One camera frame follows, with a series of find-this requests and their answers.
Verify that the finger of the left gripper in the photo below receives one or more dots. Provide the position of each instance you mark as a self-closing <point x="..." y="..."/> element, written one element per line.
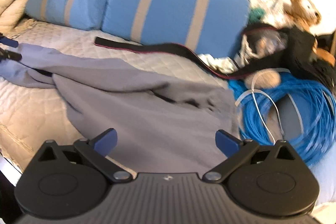
<point x="8" y="42"/>
<point x="9" y="55"/>

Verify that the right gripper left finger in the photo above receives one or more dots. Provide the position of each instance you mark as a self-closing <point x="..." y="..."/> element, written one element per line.
<point x="94" y="153"/>

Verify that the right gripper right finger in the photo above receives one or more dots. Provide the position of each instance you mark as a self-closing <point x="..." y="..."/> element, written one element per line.
<point x="238" y="153"/>

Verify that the grey-blue fleece garment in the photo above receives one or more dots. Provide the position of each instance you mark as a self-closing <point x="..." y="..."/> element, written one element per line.
<point x="162" y="123"/>

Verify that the quilted grey bedspread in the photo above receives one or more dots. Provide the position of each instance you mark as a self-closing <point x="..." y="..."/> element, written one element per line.
<point x="30" y="116"/>

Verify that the black bag with clutter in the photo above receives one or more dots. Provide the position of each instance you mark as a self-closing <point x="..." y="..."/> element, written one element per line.
<point x="265" y="49"/>

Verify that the right blue striped pillow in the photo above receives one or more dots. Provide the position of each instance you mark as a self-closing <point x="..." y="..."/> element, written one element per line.
<point x="204" y="26"/>

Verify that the teal knitted item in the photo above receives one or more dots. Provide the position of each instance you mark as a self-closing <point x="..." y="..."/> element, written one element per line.
<point x="256" y="15"/>

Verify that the brown teddy bear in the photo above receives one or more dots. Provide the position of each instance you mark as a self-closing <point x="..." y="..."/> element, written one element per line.
<point x="302" y="13"/>

